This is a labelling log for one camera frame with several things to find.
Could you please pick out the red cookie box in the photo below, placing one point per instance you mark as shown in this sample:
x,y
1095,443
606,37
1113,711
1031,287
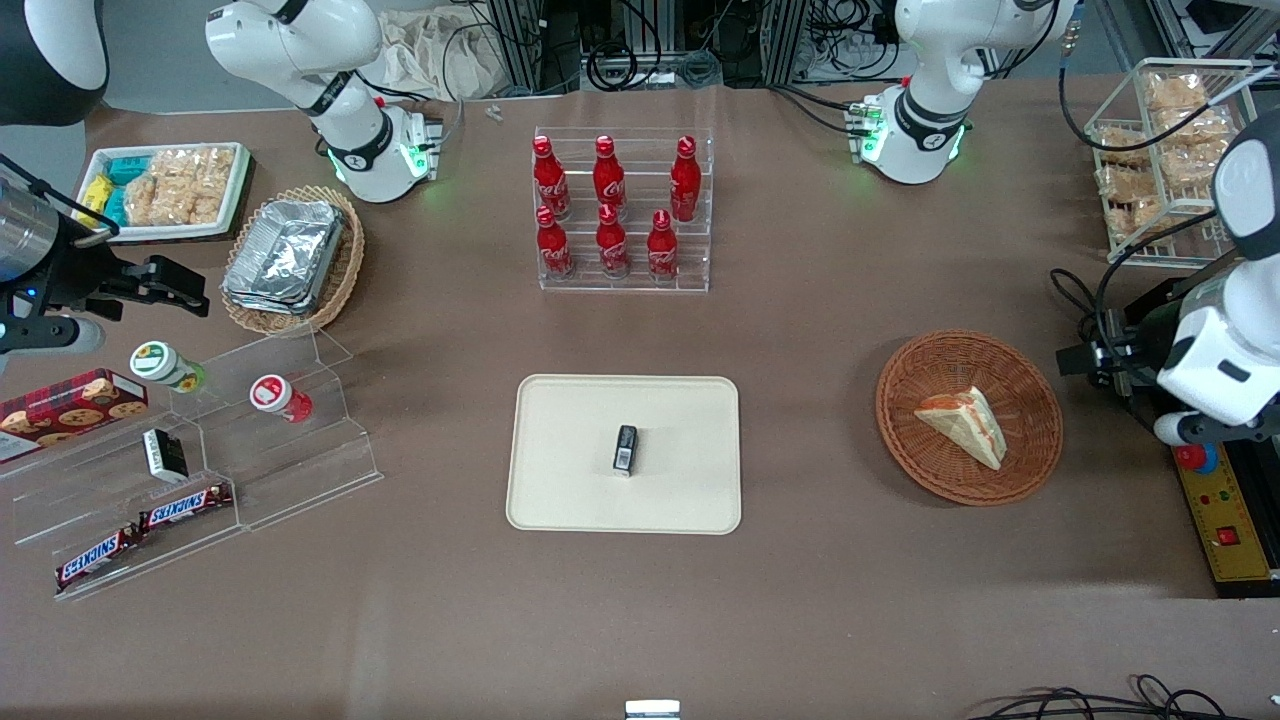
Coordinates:
x,y
70,410

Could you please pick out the stacked foil containers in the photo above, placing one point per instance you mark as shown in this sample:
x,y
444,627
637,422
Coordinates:
x,y
285,255

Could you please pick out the clear acrylic step stand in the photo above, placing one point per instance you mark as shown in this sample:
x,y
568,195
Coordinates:
x,y
300,470

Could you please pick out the round brown wicker basket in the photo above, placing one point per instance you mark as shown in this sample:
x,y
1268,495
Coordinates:
x,y
910,450

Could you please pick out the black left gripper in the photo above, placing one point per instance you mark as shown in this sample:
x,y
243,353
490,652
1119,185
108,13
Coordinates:
x,y
1150,335

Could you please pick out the teal snack packet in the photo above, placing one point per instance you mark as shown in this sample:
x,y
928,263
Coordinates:
x,y
113,205
125,168

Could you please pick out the green lid cup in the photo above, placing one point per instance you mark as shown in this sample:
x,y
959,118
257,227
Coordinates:
x,y
165,365

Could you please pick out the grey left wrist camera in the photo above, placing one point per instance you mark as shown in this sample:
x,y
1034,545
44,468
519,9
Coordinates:
x,y
1175,430

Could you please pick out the bagged cracker snack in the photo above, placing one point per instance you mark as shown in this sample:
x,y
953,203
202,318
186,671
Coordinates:
x,y
1198,128
1135,218
1125,185
1120,145
1175,92
1190,168

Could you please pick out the rice cracker pack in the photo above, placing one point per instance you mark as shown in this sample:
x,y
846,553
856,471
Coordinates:
x,y
150,200
205,170

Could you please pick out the black and white small box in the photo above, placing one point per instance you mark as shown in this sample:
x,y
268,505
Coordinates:
x,y
164,455

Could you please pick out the white rectangular snack tray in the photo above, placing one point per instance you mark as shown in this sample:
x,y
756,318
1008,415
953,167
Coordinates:
x,y
150,233

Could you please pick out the beige plastic tray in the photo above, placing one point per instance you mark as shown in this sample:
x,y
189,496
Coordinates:
x,y
570,460

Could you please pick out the triangle sandwich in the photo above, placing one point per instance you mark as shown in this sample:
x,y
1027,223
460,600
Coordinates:
x,y
965,425

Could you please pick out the yellow black control box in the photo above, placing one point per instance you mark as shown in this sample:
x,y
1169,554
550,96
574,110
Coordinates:
x,y
1235,540

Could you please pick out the red lid cup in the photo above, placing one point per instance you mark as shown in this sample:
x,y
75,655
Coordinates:
x,y
278,397

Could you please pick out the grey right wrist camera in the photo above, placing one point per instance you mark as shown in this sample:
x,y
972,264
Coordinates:
x,y
45,334

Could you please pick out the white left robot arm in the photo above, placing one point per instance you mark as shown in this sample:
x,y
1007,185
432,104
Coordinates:
x,y
925,110

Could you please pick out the oval tan wicker basket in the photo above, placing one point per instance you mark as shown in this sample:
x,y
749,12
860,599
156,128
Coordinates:
x,y
345,270

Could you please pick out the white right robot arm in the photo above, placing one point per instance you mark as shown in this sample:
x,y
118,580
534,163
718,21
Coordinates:
x,y
365,150

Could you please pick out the clear acrylic bottle rack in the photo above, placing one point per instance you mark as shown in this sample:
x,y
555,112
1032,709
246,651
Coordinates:
x,y
640,283

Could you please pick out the red cola bottle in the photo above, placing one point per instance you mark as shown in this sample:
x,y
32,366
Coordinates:
x,y
685,180
549,178
607,175
661,247
553,245
611,243

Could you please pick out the beige cloth bag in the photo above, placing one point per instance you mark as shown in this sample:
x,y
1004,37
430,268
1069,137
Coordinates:
x,y
430,55

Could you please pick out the white grey device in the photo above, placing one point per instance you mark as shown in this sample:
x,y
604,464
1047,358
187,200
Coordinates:
x,y
652,710

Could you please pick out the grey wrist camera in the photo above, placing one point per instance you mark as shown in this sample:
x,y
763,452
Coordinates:
x,y
1175,430
45,334

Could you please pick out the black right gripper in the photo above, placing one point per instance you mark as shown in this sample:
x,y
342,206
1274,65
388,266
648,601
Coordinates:
x,y
72,270

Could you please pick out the Snickers bar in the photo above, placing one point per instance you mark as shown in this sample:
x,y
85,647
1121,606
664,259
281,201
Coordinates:
x,y
185,506
95,558

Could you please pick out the yellow snack packet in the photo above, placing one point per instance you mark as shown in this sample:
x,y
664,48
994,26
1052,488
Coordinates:
x,y
96,193

